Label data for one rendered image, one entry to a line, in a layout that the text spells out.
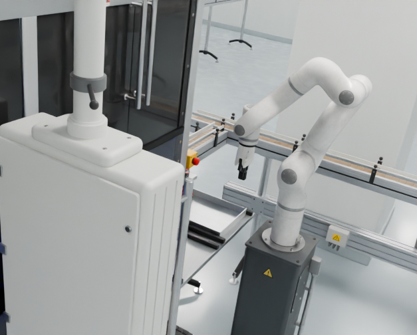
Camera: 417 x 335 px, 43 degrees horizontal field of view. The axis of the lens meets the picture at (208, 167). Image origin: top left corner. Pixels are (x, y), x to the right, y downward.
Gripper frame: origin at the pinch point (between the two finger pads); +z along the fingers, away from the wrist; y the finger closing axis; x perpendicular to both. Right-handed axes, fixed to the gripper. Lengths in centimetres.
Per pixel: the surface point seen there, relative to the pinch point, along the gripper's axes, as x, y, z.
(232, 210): -4.2, -5.3, 22.0
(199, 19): -35, -9, -59
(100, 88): -1, 99, -61
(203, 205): -16.7, -0.1, 22.0
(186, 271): 2, 48, 22
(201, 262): 4.4, 39.1, 22.3
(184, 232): 19, 86, -22
